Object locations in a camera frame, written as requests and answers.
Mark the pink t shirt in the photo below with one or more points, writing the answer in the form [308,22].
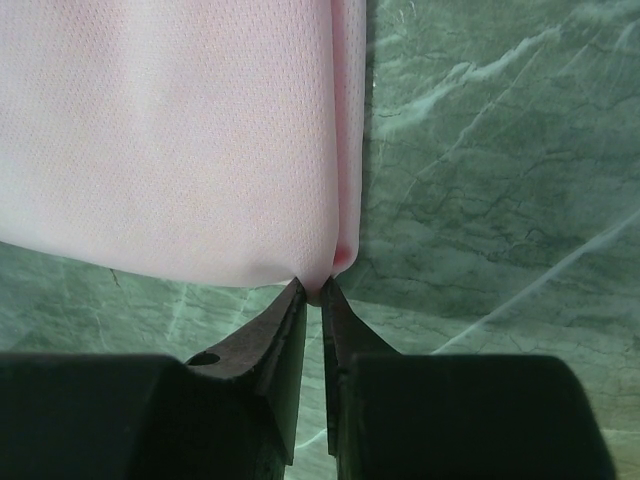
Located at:
[209,142]

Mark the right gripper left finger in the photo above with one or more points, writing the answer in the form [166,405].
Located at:
[264,358]

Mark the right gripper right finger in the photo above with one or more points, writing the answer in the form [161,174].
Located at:
[344,335]

